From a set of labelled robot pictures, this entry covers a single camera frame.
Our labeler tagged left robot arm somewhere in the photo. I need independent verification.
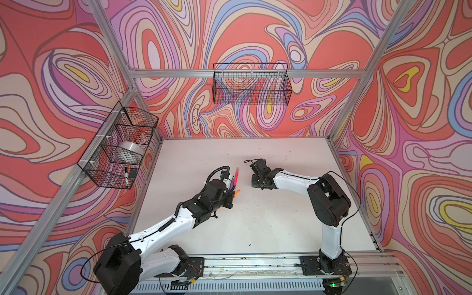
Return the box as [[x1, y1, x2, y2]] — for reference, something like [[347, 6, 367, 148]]
[[93, 177, 236, 295]]

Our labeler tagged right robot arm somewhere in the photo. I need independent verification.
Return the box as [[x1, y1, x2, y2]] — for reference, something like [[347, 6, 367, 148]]
[[245, 159, 352, 277]]

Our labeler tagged black marker in basket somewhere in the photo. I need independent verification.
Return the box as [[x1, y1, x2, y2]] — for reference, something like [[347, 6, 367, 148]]
[[124, 167, 130, 189]]

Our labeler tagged white tape roll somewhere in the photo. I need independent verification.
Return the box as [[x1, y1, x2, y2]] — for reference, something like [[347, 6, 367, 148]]
[[118, 141, 145, 156]]

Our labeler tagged back black wire basket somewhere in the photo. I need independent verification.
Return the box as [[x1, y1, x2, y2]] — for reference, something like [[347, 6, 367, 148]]
[[212, 61, 293, 106]]

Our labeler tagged black wire basket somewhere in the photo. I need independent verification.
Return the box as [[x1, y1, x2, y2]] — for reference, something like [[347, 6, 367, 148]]
[[212, 61, 293, 106], [77, 102, 159, 190]]

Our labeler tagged left black wire basket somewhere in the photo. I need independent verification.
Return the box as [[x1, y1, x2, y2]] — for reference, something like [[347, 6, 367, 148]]
[[77, 102, 159, 190]]

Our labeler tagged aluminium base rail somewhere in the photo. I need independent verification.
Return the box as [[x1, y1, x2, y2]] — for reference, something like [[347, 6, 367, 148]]
[[125, 252, 399, 281]]

